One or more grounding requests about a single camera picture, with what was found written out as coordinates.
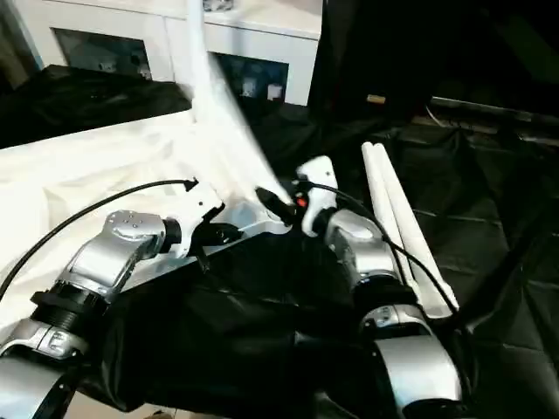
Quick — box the white plastic table leg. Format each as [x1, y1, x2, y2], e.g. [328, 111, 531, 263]
[204, 52, 293, 206]
[362, 142, 420, 298]
[373, 141, 459, 319]
[185, 0, 211, 127]

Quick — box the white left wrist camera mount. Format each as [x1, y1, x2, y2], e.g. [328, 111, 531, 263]
[172, 178, 227, 258]

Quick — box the white plastic table top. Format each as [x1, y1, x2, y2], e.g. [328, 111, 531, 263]
[0, 108, 294, 337]

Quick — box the black speaker cabinet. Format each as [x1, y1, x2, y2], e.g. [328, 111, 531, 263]
[309, 0, 438, 119]

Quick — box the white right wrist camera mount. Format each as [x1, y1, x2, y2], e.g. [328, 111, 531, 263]
[296, 155, 340, 237]

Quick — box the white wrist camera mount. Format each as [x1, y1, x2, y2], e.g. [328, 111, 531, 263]
[172, 178, 227, 258]
[296, 155, 340, 237]

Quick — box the black plastic mat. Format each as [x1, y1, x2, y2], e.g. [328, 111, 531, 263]
[0, 65, 559, 416]

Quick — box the white sideboard cabinet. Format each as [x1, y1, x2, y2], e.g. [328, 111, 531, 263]
[17, 0, 322, 106]

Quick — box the black metal rod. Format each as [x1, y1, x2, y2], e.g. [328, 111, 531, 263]
[430, 98, 559, 130]

